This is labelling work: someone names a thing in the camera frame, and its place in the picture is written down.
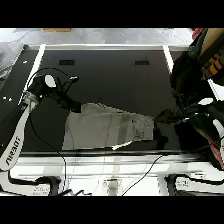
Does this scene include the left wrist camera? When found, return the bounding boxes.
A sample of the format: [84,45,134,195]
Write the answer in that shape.
[60,75,81,93]

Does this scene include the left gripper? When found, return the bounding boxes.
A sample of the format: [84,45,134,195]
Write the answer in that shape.
[58,93,83,114]

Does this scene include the grey pants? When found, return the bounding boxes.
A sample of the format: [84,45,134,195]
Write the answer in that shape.
[61,102,156,152]

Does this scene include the silver frame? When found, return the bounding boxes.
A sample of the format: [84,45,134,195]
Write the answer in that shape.
[0,150,224,197]

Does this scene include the red garment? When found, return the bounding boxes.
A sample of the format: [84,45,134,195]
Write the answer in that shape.
[191,27,205,40]

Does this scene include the black garment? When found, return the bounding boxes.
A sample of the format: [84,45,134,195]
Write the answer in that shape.
[169,50,205,102]

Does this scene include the black cable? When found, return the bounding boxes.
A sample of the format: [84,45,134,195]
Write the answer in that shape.
[121,153,165,197]
[25,67,93,197]

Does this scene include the checked shirt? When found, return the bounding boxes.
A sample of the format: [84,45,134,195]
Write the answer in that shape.
[199,46,224,83]

